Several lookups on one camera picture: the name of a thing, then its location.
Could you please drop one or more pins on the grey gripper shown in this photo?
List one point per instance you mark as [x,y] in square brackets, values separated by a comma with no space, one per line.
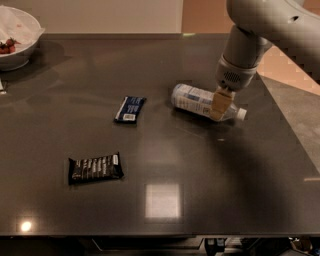
[233,75]

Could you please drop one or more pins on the clear plastic bottle blue label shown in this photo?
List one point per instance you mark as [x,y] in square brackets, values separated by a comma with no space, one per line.
[198,101]

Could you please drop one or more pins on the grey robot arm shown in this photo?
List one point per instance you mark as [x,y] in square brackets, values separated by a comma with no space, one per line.
[258,25]

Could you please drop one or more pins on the blue snack bar wrapper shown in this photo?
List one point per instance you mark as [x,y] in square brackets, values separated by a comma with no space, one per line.
[129,109]

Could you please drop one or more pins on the black snack bar wrapper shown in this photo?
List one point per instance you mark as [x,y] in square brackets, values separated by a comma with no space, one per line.
[95,169]

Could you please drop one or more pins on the white bowl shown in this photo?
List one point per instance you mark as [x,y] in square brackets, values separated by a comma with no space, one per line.
[17,59]

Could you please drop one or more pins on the red strawberries in bowl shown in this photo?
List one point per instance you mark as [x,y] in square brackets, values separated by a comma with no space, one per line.
[9,46]

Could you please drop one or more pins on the white napkin in bowl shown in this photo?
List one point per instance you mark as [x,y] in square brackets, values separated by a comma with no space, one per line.
[19,25]

